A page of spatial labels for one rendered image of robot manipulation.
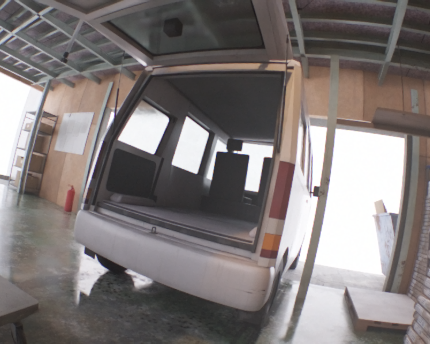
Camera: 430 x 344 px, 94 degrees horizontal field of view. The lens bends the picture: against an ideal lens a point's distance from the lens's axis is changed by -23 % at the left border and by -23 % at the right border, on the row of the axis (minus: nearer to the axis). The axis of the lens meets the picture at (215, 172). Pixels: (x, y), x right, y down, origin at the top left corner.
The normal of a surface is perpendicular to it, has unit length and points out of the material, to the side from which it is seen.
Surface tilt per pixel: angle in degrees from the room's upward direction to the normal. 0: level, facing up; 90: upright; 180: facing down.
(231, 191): 93
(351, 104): 90
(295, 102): 77
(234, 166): 93
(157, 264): 90
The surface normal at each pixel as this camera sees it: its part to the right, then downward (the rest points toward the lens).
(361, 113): -0.38, -0.18
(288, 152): -0.01, -0.37
